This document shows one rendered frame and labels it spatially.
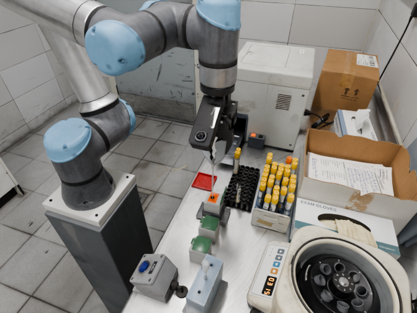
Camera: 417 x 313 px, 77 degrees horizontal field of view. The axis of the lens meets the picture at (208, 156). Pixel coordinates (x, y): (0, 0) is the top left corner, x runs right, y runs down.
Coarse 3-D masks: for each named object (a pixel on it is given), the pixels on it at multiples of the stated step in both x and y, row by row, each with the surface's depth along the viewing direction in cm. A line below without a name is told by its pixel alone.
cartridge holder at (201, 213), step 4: (200, 204) 79; (224, 204) 76; (200, 208) 78; (224, 208) 77; (228, 208) 78; (200, 212) 77; (204, 212) 74; (208, 212) 74; (220, 212) 74; (224, 212) 77; (228, 212) 77; (196, 216) 76; (200, 216) 76; (204, 216) 76; (212, 216) 74; (216, 216) 74; (220, 216) 74; (224, 216) 76; (228, 216) 77; (220, 220) 75; (224, 220) 75; (224, 224) 74
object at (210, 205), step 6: (210, 192) 74; (210, 198) 73; (216, 198) 73; (204, 204) 73; (210, 204) 72; (216, 204) 71; (222, 204) 75; (204, 210) 74; (210, 210) 74; (216, 210) 73
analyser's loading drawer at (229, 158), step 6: (234, 132) 103; (240, 132) 103; (234, 138) 97; (240, 138) 100; (234, 144) 92; (234, 150) 94; (228, 156) 90; (234, 156) 92; (222, 162) 92; (228, 162) 91
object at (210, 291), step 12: (216, 264) 56; (216, 276) 54; (192, 288) 52; (204, 288) 52; (216, 288) 57; (192, 300) 50; (204, 300) 50; (216, 300) 59; (192, 312) 55; (204, 312) 52; (216, 312) 57
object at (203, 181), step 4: (200, 172) 90; (196, 176) 89; (200, 176) 90; (204, 176) 90; (208, 176) 90; (216, 176) 89; (196, 180) 88; (200, 180) 88; (204, 180) 88; (208, 180) 88; (192, 184) 86; (196, 184) 87; (200, 184) 87; (204, 184) 87; (208, 184) 87; (200, 188) 85; (204, 188) 85; (208, 188) 86
